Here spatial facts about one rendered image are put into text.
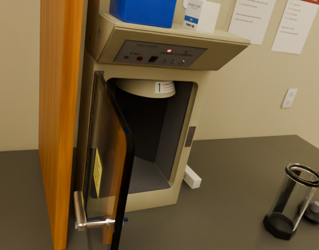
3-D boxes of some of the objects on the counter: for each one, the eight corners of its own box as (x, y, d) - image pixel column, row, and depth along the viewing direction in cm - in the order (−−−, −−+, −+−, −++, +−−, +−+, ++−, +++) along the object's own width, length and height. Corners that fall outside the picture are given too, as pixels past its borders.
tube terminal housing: (65, 169, 104) (81, -91, 72) (148, 162, 118) (192, -57, 86) (78, 220, 84) (108, -107, 52) (176, 204, 99) (247, -61, 66)
